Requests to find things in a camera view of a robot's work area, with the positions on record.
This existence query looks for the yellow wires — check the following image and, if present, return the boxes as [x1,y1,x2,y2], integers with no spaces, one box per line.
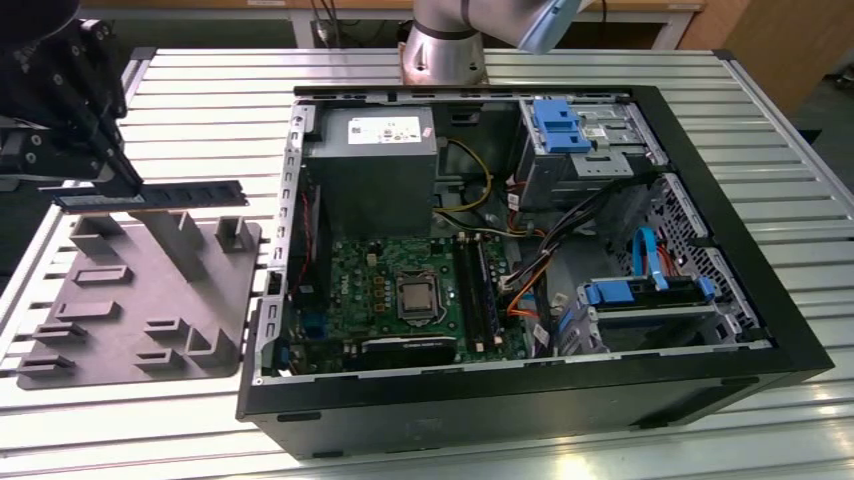
[431,138,496,217]

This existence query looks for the wooden cabinet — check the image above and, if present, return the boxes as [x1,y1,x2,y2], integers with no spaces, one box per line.
[678,0,854,119]

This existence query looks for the metal disk bay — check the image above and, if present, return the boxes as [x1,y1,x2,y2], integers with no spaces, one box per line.
[574,277,759,354]

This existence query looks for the blue plastic bracket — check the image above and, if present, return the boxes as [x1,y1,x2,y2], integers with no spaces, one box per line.
[554,302,583,349]

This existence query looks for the metal optical drive cage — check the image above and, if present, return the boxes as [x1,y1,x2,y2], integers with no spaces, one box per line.
[516,95,670,214]

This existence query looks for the blue SATA cable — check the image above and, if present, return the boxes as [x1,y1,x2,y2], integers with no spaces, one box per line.
[630,225,674,292]

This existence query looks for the blue plastic drive latch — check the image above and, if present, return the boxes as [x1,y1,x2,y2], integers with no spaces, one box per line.
[531,98,597,157]

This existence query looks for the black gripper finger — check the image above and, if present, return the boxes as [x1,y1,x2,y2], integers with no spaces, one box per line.
[59,18,131,126]
[0,114,147,203]

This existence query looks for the black cable bundle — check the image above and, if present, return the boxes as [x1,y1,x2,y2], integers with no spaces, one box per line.
[496,174,662,294]

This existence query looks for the blue expansion slot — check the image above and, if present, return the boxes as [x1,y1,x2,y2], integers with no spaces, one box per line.
[300,310,330,343]

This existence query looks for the grey power supply unit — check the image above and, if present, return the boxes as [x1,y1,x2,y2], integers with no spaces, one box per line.
[303,106,443,242]

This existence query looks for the hard disk blue carrier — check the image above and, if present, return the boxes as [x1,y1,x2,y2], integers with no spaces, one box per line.
[576,277,721,315]

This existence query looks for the green motherboard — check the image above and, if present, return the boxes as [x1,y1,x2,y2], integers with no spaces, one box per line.
[283,232,536,375]

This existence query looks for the wooden desk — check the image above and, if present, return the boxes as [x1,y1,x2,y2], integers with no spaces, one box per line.
[246,0,709,51]

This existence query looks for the black graphics card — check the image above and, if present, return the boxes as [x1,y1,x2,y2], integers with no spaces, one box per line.
[344,333,463,372]

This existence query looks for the silver CPU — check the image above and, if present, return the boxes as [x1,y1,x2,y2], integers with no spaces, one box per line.
[402,285,438,313]

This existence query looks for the black PC case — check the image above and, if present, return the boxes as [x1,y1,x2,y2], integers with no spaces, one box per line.
[234,83,837,460]

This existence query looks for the grey plastic parts rack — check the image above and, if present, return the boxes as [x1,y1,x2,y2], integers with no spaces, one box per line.
[13,208,263,392]

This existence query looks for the metal CPU socket cover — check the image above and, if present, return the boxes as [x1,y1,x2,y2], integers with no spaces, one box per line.
[395,271,448,329]

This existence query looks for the orange wires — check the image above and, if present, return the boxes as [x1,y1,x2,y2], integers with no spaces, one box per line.
[500,249,556,321]

